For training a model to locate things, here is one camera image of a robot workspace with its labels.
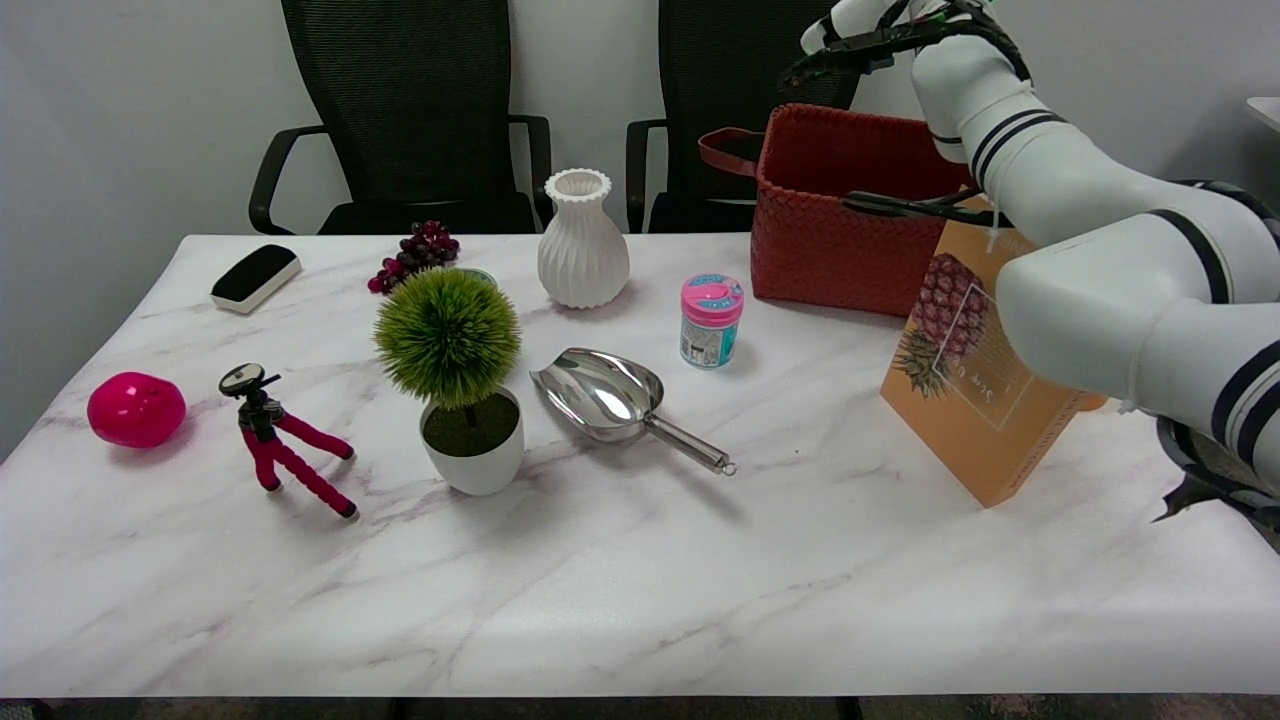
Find red woven basket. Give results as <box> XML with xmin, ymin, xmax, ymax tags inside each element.
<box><xmin>698</xmin><ymin>103</ymin><xmax>976</xmax><ymax>319</ymax></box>

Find silver metal scoop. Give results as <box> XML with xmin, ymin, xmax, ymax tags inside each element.
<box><xmin>529</xmin><ymin>347</ymin><xmax>738</xmax><ymax>476</ymax></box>

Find pink lid teal jar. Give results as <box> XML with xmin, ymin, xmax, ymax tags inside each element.
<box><xmin>680</xmin><ymin>273</ymin><xmax>746</xmax><ymax>370</ymax></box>

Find white ribbed vase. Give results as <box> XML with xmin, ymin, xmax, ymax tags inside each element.
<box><xmin>537</xmin><ymin>168</ymin><xmax>631</xmax><ymax>309</ymax></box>

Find green ball plant white pot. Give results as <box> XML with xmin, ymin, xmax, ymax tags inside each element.
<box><xmin>373</xmin><ymin>266</ymin><xmax>526</xmax><ymax>497</ymax></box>

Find dark red artificial grapes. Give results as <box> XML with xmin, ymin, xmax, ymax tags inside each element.
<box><xmin>367</xmin><ymin>220</ymin><xmax>461</xmax><ymax>295</ymax></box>

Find black mesh office chair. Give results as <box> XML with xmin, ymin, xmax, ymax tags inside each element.
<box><xmin>248</xmin><ymin>0</ymin><xmax>554</xmax><ymax>237</ymax></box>
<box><xmin>626</xmin><ymin>0</ymin><xmax>876</xmax><ymax>235</ymax></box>

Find orange pineapple book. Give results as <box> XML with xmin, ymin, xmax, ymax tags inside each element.
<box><xmin>880</xmin><ymin>195</ymin><xmax>1089</xmax><ymax>508</ymax></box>

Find pink flexible mini tripod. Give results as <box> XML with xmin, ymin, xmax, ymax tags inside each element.
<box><xmin>219</xmin><ymin>362</ymin><xmax>360</xmax><ymax>521</ymax></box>

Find black white board eraser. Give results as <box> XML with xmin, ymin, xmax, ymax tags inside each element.
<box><xmin>210</xmin><ymin>243</ymin><xmax>303</xmax><ymax>315</ymax></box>

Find pink plastic ball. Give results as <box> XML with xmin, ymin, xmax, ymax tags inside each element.
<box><xmin>87</xmin><ymin>371</ymin><xmax>188</xmax><ymax>449</ymax></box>

